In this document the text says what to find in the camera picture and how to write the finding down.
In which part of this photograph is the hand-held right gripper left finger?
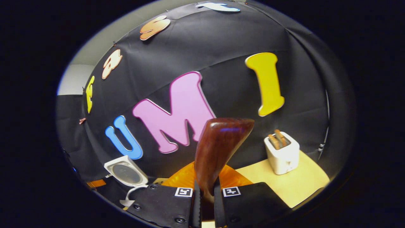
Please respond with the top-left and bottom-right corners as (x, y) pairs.
(127, 161), (203, 228)

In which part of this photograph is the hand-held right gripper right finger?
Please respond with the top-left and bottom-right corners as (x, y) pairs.
(214, 163), (293, 228)

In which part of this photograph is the white rice cooker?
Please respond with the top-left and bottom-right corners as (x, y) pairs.
(104, 155), (149, 208)

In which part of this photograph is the brown wooden spoon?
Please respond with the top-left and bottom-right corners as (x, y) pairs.
(194, 117), (255, 222)

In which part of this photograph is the white toaster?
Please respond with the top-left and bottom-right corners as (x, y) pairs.
(264, 131), (300, 175)

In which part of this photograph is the toast slice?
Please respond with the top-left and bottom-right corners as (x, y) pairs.
(268, 134), (281, 150)
(274, 129), (288, 147)

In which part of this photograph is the black backdrop cloth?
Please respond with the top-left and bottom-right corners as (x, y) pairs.
(56, 0), (356, 203)

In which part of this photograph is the black power cable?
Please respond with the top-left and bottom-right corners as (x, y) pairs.
(317, 90), (330, 160)

